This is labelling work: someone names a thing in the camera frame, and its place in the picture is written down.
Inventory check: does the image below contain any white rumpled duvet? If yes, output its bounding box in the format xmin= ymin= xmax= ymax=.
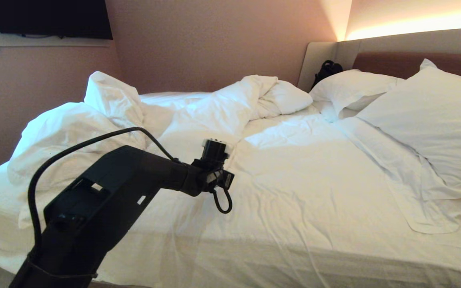
xmin=8 ymin=71 xmax=314 ymax=230

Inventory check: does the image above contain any white bed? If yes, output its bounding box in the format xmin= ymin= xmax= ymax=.
xmin=0 ymin=91 xmax=461 ymax=288

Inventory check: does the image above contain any black bag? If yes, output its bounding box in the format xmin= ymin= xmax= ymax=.
xmin=311 ymin=60 xmax=343 ymax=90

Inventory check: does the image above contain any small white pillow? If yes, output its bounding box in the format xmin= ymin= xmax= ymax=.
xmin=309 ymin=69 xmax=405 ymax=122

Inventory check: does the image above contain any large white pillow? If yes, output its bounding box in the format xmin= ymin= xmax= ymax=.
xmin=356 ymin=58 xmax=461 ymax=200

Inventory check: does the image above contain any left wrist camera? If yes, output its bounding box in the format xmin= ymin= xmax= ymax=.
xmin=201 ymin=138 xmax=231 ymax=165

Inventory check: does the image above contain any black cable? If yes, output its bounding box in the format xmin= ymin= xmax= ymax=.
xmin=28 ymin=127 xmax=181 ymax=256

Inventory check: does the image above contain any black wall television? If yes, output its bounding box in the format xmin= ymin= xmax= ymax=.
xmin=0 ymin=0 xmax=113 ymax=40

